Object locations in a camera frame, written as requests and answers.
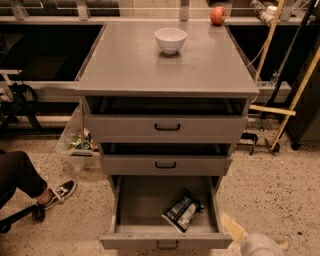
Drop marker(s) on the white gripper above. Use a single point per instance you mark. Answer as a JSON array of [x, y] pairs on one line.
[[261, 245]]

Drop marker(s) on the blue chip bag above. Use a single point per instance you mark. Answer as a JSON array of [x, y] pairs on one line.
[[182, 212]]

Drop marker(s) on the grey bottom drawer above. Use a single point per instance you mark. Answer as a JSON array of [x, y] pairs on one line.
[[137, 221]]

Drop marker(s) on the grey drawer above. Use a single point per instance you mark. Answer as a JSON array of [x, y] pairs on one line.
[[171, 159], [146, 128], [137, 221]]

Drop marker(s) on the grey drawer cabinet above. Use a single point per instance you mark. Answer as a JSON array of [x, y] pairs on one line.
[[128, 72]]

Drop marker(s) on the grey middle drawer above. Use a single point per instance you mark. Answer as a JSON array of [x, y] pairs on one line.
[[171, 159]]

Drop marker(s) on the grey top drawer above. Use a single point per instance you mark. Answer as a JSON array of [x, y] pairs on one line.
[[146, 128]]

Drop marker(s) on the black white sneaker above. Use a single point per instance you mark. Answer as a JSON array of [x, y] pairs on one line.
[[54, 196]]

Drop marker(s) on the clear plastic storage bin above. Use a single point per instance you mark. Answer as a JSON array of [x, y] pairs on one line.
[[76, 146]]

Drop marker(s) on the black office chair base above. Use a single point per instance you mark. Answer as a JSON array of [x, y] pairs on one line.
[[37, 212]]

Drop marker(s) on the white ceramic bowl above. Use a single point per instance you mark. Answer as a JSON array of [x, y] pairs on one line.
[[170, 40]]

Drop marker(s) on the white bottle on shelf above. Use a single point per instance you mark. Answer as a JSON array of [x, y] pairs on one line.
[[265, 14]]

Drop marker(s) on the red apple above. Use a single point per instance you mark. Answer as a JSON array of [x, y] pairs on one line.
[[218, 15]]

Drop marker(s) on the person leg dark trousers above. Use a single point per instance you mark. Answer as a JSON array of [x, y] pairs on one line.
[[17, 171]]

